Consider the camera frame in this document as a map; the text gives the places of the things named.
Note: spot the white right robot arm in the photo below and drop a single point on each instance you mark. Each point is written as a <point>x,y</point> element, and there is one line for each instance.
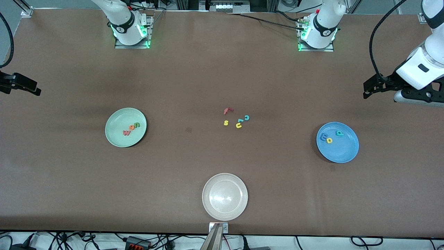
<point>121,17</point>

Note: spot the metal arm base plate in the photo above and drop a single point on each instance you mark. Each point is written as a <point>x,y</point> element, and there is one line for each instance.
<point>131,46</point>
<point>315,50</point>

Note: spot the black power adapter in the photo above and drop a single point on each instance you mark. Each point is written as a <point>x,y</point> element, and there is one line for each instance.
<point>20,247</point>

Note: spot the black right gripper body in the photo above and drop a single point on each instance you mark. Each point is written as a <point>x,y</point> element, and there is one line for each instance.
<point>7,82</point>

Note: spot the silver electronics box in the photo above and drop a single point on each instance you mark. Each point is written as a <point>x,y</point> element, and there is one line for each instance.
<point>229,7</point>

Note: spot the dark equipment rack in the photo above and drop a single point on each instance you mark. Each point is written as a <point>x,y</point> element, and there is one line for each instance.
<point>260,4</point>

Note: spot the blue plate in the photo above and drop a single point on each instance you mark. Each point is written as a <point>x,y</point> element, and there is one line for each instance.
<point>343,149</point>

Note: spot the green plate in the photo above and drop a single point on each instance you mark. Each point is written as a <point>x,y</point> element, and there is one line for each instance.
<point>118,121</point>

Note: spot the aluminium profile strut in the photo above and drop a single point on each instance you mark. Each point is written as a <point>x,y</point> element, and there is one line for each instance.
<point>353,6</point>

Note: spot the brown table cover sheet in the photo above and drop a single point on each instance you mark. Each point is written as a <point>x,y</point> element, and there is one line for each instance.
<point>69,191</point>

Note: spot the red foam letter f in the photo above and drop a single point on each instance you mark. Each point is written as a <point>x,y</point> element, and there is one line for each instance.
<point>226,111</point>

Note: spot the white plate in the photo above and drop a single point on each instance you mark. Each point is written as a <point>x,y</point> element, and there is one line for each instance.
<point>225,197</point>

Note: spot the black red power strip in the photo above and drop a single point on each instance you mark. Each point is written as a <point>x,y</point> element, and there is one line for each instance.
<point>137,243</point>

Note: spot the blue foam letter m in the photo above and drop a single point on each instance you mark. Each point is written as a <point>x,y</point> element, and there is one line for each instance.
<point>323,137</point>

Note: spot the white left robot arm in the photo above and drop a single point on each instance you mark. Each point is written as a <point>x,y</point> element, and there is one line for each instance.
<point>421,69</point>

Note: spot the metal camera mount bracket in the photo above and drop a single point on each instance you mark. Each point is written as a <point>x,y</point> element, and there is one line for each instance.
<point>225,228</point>

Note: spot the aluminium corner profile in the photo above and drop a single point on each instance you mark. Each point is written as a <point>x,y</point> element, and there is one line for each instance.
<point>26,10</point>
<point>421,17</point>

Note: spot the aluminium camera pole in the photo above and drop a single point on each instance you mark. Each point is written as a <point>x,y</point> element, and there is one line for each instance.
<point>213,241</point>

